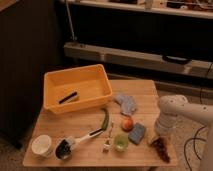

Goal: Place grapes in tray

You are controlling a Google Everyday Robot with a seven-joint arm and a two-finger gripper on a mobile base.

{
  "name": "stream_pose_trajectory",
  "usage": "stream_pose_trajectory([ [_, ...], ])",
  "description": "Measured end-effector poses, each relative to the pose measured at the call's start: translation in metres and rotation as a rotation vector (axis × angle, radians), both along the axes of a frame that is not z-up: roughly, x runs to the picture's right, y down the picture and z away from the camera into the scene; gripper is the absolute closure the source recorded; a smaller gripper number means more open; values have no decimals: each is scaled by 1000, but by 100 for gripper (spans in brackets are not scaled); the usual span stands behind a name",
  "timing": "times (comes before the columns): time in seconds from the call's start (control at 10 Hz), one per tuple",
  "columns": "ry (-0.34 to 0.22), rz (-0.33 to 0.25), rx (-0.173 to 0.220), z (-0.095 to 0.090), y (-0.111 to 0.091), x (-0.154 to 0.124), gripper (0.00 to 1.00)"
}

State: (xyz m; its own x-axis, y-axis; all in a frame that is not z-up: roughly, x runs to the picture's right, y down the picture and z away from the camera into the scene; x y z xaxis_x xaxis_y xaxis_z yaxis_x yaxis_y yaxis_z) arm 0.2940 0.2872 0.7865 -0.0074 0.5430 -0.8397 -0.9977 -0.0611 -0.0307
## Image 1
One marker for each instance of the yellow plastic tray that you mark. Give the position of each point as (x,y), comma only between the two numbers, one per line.
(90,82)

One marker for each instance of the green chili pepper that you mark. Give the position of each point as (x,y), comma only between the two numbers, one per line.
(106,119)

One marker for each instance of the metal fork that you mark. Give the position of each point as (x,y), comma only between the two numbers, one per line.
(107,142)

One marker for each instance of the light blue cloth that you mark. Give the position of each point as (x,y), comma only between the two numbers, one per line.
(127,104)

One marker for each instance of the dark grape bunch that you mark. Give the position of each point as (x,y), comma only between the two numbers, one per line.
(160,146)

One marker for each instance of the wooden table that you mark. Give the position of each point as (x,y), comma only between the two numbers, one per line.
(89,153)

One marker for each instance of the green cup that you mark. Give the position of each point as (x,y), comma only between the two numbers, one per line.
(121,142)

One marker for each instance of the white bowl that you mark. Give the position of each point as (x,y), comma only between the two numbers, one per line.
(42,145)

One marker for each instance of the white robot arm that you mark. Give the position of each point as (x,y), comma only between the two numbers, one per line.
(171,106)

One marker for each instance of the grey metal rail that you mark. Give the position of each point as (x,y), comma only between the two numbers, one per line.
(136,59)

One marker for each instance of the background shelf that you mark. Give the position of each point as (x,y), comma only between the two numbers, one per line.
(152,6)

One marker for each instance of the peach fruit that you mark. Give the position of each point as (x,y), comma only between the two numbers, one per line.
(127,123)

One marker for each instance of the blue sponge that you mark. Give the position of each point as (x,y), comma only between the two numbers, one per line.
(137,133)

